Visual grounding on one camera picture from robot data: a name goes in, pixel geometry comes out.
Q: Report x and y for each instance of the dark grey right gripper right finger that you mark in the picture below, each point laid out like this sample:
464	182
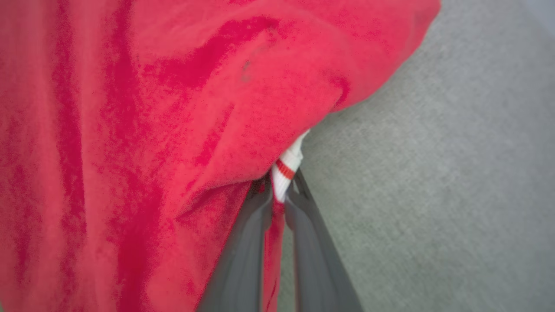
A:
316	268

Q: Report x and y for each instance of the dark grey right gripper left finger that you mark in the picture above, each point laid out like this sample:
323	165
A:
243	268

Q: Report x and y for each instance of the red jersey with white trim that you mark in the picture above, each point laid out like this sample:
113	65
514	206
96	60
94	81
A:
173	130

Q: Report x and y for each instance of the grey fabric sofa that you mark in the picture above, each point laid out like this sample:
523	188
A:
433	195

